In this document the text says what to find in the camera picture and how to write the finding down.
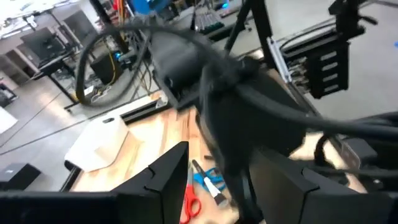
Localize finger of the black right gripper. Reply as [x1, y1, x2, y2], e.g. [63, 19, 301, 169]
[217, 149, 264, 224]
[148, 29, 206, 108]

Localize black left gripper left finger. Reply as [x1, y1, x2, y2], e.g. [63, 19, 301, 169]
[0, 141, 190, 224]

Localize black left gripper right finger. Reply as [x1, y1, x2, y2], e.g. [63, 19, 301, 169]
[249, 148, 398, 224]

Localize grey-bristle paintbrush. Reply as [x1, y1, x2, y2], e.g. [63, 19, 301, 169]
[191, 159, 229, 207]

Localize blue tape ring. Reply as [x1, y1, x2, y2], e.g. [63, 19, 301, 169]
[192, 167, 226, 192]

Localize red scissors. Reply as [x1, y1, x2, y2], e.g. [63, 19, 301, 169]
[179, 164, 203, 224]

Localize white plastic bin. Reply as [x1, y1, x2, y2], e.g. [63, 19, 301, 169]
[64, 114, 130, 173]

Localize black office desk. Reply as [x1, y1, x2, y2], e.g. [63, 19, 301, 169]
[18, 26, 81, 111]

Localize black box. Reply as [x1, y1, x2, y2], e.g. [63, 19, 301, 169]
[0, 162, 42, 192]

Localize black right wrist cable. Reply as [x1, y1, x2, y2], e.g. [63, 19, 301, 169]
[74, 23, 398, 141]

